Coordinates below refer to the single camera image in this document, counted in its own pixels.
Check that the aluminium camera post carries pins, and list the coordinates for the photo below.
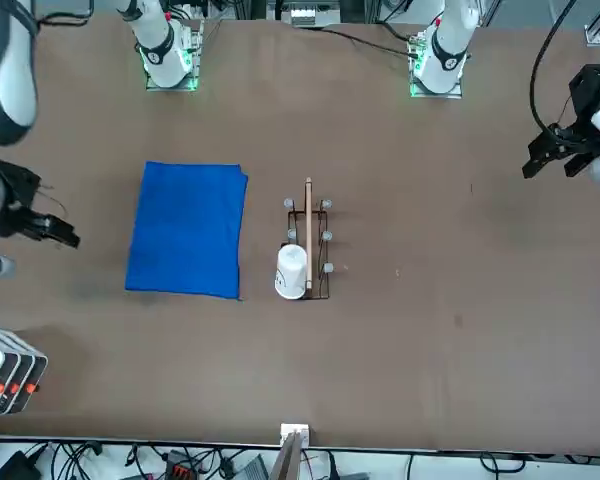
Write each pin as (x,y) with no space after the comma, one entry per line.
(287,460)

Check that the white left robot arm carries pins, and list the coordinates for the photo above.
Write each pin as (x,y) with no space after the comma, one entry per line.
(447,35)

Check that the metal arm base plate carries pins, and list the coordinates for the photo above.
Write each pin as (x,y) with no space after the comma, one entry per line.
(415,47)
(194,50)

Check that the white smiley cup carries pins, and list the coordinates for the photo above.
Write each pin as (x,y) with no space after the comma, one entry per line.
(290,275)

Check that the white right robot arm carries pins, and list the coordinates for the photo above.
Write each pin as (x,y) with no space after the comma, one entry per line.
(155,30)

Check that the white power strip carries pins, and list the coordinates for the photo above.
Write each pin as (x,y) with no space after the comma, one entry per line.
(302,16)

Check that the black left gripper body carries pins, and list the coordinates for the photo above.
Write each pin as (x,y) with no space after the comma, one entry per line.
(587,95)

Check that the black orange hub device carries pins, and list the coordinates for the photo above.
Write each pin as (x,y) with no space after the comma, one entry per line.
(180,470)

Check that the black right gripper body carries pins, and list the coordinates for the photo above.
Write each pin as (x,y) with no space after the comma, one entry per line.
(22,195)

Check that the blue towel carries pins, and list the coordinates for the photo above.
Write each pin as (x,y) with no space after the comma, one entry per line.
(185,230)

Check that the large black power adapter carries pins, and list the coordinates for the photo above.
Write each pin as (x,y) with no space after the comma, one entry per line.
(17,467)

